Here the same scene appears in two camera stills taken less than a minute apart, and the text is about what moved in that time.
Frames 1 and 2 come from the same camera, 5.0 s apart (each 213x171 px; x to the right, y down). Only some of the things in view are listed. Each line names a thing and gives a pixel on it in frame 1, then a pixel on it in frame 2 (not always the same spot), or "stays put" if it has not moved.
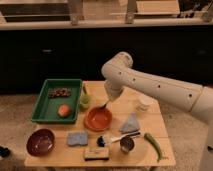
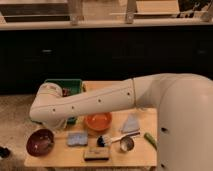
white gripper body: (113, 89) -> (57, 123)
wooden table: (108, 132) stays put
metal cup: (127, 144) stays put
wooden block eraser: (96, 154) stays put
